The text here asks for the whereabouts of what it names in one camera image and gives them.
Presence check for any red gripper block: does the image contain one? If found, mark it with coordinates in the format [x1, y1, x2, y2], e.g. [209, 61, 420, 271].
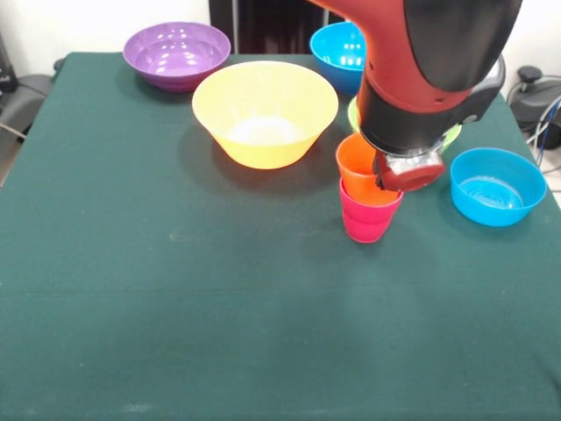
[371, 149, 447, 193]

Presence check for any orange-red cup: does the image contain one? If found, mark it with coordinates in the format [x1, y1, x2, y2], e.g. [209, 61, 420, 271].
[335, 132, 405, 208]

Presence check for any pink cup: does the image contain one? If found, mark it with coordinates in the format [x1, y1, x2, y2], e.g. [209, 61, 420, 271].
[338, 176, 405, 245]

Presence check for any large orange bowl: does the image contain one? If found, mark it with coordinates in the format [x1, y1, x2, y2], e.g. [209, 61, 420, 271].
[191, 61, 340, 170]

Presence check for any large green bowl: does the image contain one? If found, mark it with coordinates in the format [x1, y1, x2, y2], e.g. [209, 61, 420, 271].
[347, 95, 464, 155]

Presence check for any shallow blue bowl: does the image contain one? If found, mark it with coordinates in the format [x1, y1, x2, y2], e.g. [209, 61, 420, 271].
[450, 146, 548, 228]

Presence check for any deep blue bowl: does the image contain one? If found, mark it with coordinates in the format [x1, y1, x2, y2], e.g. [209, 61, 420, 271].
[309, 22, 367, 96]

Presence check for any dark green tablecloth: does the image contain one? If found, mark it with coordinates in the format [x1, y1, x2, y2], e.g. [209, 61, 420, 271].
[0, 52, 561, 421]

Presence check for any purple bowl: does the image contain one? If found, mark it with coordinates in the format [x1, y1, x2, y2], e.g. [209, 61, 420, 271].
[122, 21, 232, 92]

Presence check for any tangle of cables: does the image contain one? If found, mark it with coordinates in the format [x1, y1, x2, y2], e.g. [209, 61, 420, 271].
[525, 98, 561, 172]

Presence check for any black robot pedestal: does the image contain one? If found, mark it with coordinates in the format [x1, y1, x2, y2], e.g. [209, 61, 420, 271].
[209, 0, 352, 54]

